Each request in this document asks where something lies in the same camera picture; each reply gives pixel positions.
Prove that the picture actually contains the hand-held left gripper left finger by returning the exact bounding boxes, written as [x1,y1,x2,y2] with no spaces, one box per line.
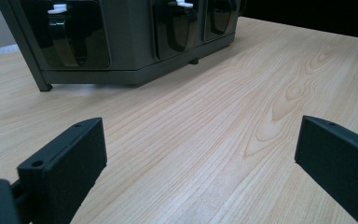
[16,117,108,224]

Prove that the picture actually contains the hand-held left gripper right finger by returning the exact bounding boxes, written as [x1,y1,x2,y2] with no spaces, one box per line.
[294,115,358,224]

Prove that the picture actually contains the dark grey seasoning rack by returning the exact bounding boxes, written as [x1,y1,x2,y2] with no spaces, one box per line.
[0,0,241,92]

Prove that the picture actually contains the black seasoning box, white lever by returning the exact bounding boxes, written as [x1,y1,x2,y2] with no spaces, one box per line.
[204,0,241,42]
[153,0,199,61]
[21,0,111,70]

